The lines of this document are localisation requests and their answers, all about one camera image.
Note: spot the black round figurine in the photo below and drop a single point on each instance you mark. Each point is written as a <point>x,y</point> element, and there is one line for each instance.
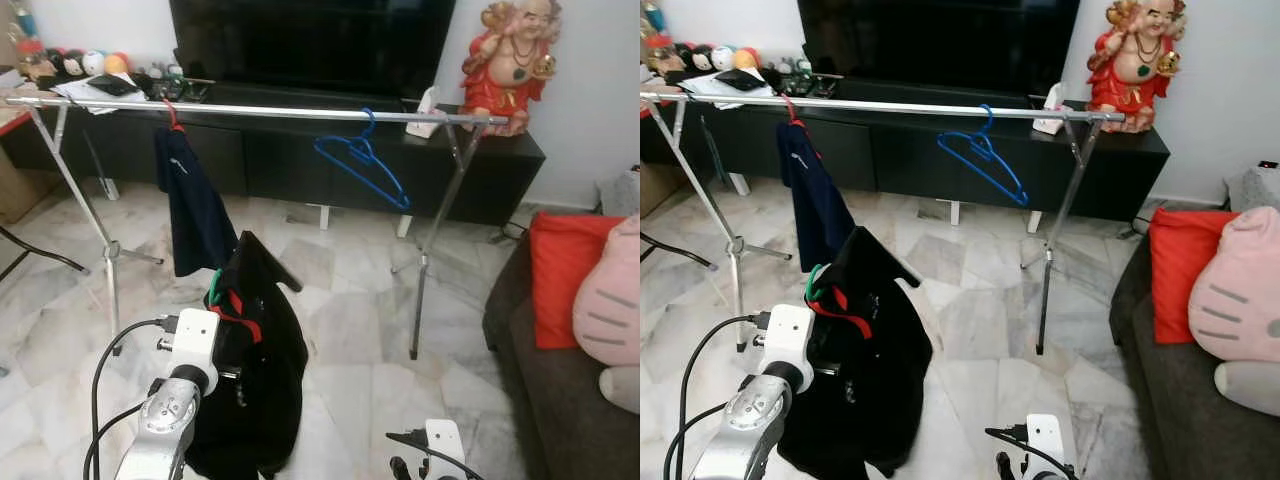
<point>698,56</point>
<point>70,62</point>

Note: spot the black TV cabinet white legs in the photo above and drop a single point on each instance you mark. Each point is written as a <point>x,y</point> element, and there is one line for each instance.
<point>900,160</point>
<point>280,165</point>

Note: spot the brown cardboard box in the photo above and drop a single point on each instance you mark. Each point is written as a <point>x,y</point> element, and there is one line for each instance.
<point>25,190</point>
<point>662,188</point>

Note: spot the white lace covered side table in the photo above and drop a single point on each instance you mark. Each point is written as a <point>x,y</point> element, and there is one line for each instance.
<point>1255,190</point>
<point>620,195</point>

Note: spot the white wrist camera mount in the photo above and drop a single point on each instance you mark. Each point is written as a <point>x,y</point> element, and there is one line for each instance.
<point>788,335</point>
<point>195,340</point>
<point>445,440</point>
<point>1045,435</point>

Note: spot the red cushion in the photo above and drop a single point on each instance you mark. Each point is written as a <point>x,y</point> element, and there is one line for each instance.
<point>1175,275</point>
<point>555,280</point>

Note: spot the red gold laughing Buddha statue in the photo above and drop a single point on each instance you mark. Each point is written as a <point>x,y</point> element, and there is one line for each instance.
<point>1135,65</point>
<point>510,70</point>

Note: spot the red plastic clothes hanger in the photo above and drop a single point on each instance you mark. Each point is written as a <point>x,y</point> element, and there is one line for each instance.
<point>795,113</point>
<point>173,118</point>

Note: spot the green plastic clothes hanger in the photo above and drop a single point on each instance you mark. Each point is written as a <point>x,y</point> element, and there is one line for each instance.
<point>813,285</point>
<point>213,290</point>

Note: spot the pink cat face pillow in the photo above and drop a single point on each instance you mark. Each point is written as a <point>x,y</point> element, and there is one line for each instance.
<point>1240,295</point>
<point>610,305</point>

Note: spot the orange round figurine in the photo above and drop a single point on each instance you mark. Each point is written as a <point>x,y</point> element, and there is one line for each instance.
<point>117,64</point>
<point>746,58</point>

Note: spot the white book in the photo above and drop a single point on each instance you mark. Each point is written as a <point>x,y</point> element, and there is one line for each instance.
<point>700,88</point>
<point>75,93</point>

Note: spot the black garment with red trim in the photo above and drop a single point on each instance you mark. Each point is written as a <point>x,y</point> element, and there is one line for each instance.
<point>260,400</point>
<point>870,400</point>

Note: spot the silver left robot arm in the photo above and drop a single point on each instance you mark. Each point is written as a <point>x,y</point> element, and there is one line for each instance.
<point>745,420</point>
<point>165,425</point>

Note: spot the dark polo shirt white print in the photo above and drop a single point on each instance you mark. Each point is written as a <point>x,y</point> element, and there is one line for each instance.
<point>195,210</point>
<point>815,205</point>

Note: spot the white round figurine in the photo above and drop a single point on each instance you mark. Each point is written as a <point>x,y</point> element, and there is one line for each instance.
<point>94,62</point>
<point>722,57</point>

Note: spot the black phone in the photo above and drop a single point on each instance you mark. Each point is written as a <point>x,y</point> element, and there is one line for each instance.
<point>740,81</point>
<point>113,86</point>

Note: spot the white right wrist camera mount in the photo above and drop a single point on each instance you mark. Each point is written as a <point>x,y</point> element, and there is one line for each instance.
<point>1045,435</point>
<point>445,440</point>

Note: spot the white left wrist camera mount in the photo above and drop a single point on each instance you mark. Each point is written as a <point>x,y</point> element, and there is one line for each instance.
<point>195,340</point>
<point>788,335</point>

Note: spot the white pink packet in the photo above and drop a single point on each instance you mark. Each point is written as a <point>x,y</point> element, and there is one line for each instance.
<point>1050,110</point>
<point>427,115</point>

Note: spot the dark grey fabric sofa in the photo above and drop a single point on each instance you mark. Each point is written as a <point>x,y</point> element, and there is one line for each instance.
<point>1170,420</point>
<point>560,410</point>

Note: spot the silver metal clothes rack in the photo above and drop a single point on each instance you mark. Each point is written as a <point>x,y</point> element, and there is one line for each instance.
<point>300,111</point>
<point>900,106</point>

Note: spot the black flat screen television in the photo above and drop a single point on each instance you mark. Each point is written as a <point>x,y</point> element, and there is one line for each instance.
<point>310,45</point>
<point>940,40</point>

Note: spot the red lidded jar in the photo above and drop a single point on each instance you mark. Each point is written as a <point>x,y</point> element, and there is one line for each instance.
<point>35,62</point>
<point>660,55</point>

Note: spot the blue plastic clothes hanger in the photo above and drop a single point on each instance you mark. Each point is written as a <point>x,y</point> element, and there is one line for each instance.
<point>365,160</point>
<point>985,155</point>

